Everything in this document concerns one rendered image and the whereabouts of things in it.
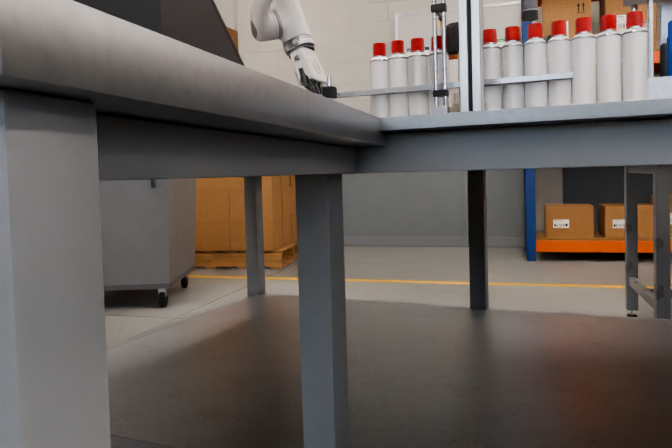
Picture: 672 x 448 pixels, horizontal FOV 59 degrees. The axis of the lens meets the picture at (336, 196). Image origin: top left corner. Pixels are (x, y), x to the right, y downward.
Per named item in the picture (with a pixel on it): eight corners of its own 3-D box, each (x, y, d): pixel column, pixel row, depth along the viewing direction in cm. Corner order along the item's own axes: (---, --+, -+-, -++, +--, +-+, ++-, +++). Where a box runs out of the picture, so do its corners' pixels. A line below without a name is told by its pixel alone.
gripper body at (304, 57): (303, 39, 159) (317, 77, 157) (319, 46, 168) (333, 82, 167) (280, 51, 161) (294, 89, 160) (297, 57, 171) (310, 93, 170)
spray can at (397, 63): (412, 120, 155) (410, 41, 154) (404, 119, 150) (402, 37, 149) (394, 122, 157) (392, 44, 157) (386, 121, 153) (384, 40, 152)
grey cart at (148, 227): (112, 287, 414) (106, 149, 410) (203, 284, 417) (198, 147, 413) (58, 318, 326) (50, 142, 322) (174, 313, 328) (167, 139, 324)
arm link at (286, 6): (284, 37, 159) (315, 31, 163) (268, -7, 160) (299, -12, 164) (277, 51, 167) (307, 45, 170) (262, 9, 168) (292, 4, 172)
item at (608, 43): (621, 107, 135) (620, 16, 135) (622, 105, 131) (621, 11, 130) (596, 109, 137) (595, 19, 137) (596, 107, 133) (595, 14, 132)
